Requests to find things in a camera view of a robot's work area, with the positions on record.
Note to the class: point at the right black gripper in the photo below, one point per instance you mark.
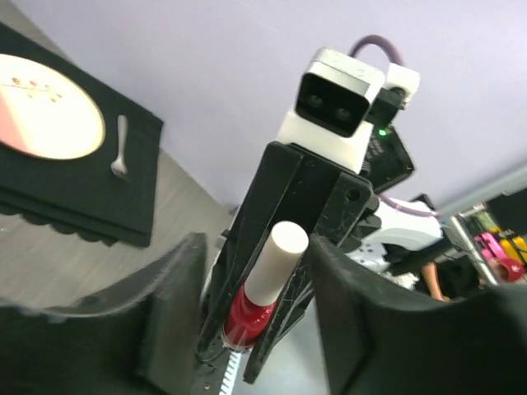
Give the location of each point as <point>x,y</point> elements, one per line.
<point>292,184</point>

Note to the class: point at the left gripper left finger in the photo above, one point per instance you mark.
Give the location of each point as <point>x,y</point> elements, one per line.
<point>138,336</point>

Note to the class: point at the black placemat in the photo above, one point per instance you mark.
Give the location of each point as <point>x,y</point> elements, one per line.
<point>83,196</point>

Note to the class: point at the red nail polish bottle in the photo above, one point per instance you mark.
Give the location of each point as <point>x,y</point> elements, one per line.
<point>245,322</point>

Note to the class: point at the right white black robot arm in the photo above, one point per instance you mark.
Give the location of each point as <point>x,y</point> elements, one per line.
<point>410,225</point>

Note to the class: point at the silver fork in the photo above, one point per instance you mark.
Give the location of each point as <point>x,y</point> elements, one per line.
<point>118,166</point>

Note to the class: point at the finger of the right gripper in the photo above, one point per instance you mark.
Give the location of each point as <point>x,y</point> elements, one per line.
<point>289,310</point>
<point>232,267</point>

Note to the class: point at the background pink yellow clutter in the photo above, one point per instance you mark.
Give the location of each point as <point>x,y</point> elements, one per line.
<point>504,247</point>

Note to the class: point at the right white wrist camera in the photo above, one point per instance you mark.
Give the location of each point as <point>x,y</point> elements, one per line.
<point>340,101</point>

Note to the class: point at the white cable duct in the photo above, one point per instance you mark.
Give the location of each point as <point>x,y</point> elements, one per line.
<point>229,377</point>

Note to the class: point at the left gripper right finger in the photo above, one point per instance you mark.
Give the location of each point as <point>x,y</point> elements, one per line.
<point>380,338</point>

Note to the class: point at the white nail polish cap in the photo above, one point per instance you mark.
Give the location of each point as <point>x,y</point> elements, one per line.
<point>281,252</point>

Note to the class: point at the pink cream plate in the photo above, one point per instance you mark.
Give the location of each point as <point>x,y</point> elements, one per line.
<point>45,114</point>

